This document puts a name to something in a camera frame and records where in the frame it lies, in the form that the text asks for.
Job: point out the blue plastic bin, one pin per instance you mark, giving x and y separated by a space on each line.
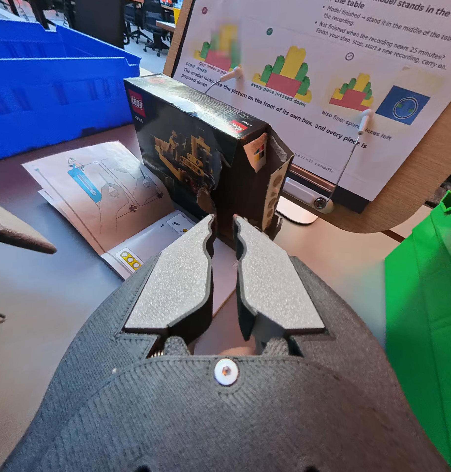
92 46
44 110

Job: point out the silver stand base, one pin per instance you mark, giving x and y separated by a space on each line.
299 214

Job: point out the paper instruction booklet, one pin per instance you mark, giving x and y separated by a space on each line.
100 191

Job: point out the wooden display board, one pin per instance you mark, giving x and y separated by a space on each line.
413 206

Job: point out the black toy set box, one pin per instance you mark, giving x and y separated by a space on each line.
181 147

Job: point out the metal ledge rail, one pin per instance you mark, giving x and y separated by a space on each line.
306 180

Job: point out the dark cabinet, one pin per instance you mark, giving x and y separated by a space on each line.
100 18

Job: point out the green plastic bin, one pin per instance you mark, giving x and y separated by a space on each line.
424 295

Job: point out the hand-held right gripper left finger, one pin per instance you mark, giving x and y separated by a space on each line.
173 284

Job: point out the black office chair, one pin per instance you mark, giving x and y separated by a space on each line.
157 22
135 20

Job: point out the white instruction poster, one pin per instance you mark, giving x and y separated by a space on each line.
321 44

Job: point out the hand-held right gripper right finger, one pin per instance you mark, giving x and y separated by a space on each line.
277 287

